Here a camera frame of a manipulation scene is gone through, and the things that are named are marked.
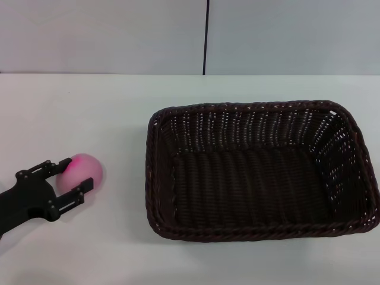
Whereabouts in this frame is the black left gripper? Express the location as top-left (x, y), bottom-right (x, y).
top-left (0, 157), bottom-right (94, 236)

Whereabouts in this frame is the pink peach toy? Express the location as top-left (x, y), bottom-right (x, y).
top-left (55, 153), bottom-right (105, 192)

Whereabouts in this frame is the black woven rectangular basket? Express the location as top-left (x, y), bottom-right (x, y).
top-left (144, 99), bottom-right (380, 243)

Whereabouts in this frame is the black vertical wall strip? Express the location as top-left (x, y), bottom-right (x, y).
top-left (202, 0), bottom-right (210, 75)

